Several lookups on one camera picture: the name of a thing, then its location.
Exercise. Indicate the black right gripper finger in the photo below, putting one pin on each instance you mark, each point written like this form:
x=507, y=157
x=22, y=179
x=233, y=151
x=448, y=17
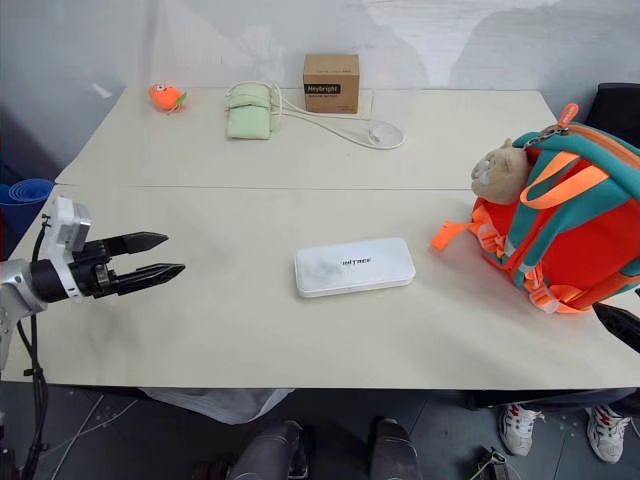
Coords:
x=622, y=325

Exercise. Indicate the white sneaker with red marks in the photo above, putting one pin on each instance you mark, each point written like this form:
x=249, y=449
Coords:
x=607, y=432
x=517, y=430

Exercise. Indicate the orange and teal backpack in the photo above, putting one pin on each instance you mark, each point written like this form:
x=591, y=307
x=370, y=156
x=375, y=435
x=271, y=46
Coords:
x=580, y=235

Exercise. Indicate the blue bucket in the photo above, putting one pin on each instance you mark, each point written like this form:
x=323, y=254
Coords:
x=27, y=200

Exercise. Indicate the clear plastic cup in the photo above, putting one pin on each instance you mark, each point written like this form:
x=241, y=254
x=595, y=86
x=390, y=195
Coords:
x=392, y=117

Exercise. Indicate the orange carrot plush toy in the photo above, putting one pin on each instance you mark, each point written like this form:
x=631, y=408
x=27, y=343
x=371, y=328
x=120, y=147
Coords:
x=164, y=97

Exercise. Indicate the white case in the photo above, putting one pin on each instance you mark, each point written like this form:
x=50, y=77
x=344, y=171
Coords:
x=355, y=267

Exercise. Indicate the person's dark trouser legs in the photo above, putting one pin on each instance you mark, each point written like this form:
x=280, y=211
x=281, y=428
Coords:
x=550, y=397

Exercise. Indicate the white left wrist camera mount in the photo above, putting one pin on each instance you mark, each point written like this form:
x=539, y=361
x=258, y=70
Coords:
x=67, y=220

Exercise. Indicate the white plastic bag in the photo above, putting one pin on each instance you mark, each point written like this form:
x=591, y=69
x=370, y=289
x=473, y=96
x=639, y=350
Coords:
x=220, y=402

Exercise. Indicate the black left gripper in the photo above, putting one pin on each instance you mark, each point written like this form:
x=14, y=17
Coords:
x=92, y=270

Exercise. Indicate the beige plush animal toy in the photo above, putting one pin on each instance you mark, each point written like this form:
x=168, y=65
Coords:
x=500, y=172

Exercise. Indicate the black chair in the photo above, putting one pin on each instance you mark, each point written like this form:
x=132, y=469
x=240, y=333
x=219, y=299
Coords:
x=617, y=107

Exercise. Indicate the dark rounded shape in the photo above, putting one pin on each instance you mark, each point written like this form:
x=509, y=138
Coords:
x=267, y=452
x=392, y=450

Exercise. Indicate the brown cardboard box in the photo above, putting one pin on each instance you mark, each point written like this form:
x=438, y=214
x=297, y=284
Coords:
x=331, y=75

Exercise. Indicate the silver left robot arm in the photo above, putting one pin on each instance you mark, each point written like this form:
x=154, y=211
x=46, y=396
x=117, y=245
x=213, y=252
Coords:
x=14, y=281

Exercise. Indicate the light green fabric pouch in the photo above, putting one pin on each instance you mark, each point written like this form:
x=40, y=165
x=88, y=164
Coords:
x=248, y=117

